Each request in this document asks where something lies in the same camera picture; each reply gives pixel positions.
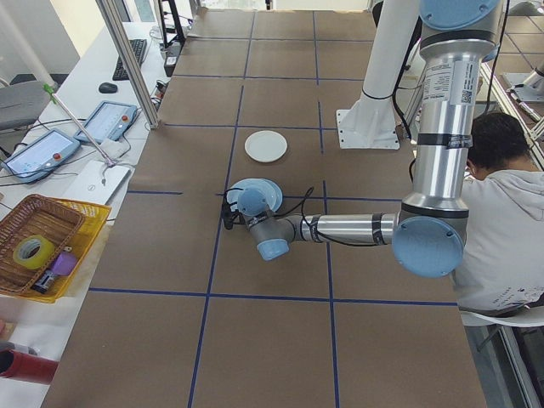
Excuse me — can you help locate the plain white matte plate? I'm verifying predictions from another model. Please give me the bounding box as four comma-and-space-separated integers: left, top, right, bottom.
243, 130, 289, 163

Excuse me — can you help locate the light blue smooth plate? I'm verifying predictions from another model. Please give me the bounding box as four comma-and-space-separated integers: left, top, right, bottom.
231, 179, 285, 213

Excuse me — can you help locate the white crumpled cloth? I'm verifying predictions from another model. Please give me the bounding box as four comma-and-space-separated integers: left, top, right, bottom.
99, 137, 132, 162

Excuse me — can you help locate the yellow plastic basket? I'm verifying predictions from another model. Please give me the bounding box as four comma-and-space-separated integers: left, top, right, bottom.
24, 195, 113, 304

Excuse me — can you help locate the silver laptop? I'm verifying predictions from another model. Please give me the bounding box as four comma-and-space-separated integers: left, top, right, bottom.
62, 158, 133, 210

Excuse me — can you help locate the blue grey teach pendant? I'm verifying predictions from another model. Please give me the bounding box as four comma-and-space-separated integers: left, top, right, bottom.
0, 127, 82, 185
73, 100, 142, 145

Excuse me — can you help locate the purple small box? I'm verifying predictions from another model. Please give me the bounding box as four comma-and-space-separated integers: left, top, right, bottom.
49, 251, 79, 277

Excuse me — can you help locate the metal rod with green tape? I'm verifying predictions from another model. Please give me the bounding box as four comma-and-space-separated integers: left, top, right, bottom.
42, 82, 116, 167

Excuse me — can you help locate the black keyboard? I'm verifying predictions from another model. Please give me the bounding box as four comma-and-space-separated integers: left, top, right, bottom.
111, 38, 149, 82

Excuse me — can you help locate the brown wicker basket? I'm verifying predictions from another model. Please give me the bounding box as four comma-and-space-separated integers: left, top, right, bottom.
0, 193, 87, 296

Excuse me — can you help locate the white desk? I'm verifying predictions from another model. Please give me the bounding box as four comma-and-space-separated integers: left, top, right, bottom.
0, 20, 172, 408

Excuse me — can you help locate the black and white small device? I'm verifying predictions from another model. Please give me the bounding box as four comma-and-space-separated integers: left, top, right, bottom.
30, 269, 57, 295

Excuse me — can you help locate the yellowish tape roll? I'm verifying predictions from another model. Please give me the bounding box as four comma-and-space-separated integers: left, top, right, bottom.
12, 235, 57, 272

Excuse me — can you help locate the grey office chair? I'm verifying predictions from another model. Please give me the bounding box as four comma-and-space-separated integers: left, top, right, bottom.
0, 80, 53, 133

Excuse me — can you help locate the red cylinder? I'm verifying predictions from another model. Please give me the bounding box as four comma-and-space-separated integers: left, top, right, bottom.
0, 348, 59, 386

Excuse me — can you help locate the person in grey hoodie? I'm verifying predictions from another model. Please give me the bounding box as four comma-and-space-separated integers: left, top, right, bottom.
451, 111, 544, 318

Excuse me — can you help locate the aluminium profile post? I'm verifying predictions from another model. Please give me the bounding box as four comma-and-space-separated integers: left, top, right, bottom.
94, 0, 165, 129

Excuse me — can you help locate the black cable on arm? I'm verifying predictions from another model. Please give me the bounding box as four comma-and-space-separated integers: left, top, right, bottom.
224, 185, 420, 248

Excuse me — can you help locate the black cable behind pedestal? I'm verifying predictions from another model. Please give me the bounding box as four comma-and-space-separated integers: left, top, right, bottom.
391, 25, 424, 139

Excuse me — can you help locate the black stand frame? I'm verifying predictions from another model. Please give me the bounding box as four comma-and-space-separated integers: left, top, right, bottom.
158, 0, 201, 48

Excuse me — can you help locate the white pedestal column with base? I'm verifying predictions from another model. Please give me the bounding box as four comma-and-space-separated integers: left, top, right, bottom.
335, 0, 422, 150

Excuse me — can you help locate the white square base plate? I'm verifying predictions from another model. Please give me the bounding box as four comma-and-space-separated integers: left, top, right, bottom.
502, 71, 544, 104

